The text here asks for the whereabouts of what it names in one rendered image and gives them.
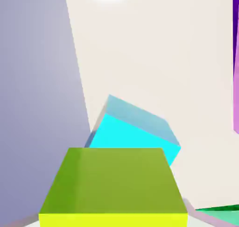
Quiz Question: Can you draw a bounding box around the small cyan cube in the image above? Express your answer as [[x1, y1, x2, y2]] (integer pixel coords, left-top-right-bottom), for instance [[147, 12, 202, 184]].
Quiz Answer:
[[84, 94, 182, 167]]

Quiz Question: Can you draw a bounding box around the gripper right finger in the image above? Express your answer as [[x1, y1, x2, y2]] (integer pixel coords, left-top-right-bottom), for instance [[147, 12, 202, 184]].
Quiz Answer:
[[183, 198, 231, 227]]

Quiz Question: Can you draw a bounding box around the small green cube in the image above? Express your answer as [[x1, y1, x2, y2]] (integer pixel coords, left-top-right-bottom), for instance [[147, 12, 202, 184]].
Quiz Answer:
[[195, 204, 239, 227]]

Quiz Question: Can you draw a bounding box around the large purple box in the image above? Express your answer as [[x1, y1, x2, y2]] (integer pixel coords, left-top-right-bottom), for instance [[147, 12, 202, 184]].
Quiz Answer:
[[232, 0, 239, 135]]

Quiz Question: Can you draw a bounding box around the small yellow-green cube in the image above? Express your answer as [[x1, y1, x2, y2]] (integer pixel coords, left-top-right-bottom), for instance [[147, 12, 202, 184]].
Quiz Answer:
[[38, 147, 189, 227]]

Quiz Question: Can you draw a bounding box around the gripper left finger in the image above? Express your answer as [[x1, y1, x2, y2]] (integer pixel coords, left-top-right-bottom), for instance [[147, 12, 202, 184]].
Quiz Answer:
[[7, 213, 40, 227]]

